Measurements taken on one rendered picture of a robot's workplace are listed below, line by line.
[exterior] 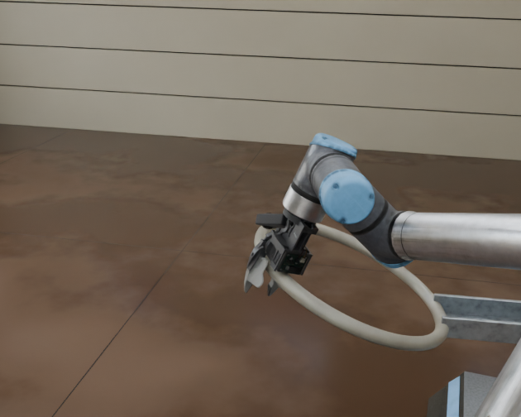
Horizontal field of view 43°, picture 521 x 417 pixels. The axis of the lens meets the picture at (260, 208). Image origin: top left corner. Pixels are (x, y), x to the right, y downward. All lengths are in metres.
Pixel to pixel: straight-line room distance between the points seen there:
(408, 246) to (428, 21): 6.37
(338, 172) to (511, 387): 0.59
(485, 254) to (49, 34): 7.71
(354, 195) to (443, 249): 0.18
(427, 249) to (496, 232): 0.14
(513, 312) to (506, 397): 1.03
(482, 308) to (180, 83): 6.55
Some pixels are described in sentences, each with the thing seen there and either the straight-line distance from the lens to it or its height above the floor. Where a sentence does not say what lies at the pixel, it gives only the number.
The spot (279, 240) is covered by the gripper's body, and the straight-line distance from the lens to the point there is 1.33.
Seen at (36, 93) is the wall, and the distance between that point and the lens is 8.70.
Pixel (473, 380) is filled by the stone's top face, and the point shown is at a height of 0.87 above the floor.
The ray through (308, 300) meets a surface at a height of 1.28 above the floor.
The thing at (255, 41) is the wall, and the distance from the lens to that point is 7.63.
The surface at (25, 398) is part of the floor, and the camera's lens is 3.36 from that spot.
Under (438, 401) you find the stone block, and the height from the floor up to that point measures 0.81.
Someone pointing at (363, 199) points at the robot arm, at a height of 1.52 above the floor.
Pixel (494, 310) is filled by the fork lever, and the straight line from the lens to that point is 1.68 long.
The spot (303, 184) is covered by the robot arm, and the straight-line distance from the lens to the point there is 1.28.
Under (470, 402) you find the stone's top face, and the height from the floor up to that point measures 0.87.
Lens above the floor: 1.89
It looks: 20 degrees down
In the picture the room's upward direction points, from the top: 1 degrees clockwise
